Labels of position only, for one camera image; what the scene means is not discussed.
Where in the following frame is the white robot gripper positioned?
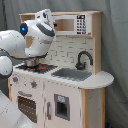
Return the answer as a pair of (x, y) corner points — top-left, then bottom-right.
(35, 9), (57, 28)

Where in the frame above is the white toy microwave door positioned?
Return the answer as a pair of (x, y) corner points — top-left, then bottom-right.
(54, 14), (91, 35)

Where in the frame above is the white toy oven door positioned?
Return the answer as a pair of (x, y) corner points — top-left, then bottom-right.
(12, 87), (44, 128)

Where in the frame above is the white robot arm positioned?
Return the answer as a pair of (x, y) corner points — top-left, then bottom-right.
(0, 9), (55, 128)

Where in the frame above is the white wooden toy kitchen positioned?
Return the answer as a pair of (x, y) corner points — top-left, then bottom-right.
(9, 11), (114, 128)

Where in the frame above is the silver toy cooking pot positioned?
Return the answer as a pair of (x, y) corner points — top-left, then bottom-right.
(25, 58), (39, 67)

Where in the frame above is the black toy stovetop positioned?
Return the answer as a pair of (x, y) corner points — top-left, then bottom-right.
(18, 64), (55, 74)

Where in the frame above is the black toy faucet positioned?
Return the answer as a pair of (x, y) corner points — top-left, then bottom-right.
(75, 51), (93, 70)

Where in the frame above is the grey toy sink basin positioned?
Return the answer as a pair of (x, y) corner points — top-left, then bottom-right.
(52, 68), (92, 81)

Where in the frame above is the white cabinet door with dispenser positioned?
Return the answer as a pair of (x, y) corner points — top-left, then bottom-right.
(45, 82), (82, 128)

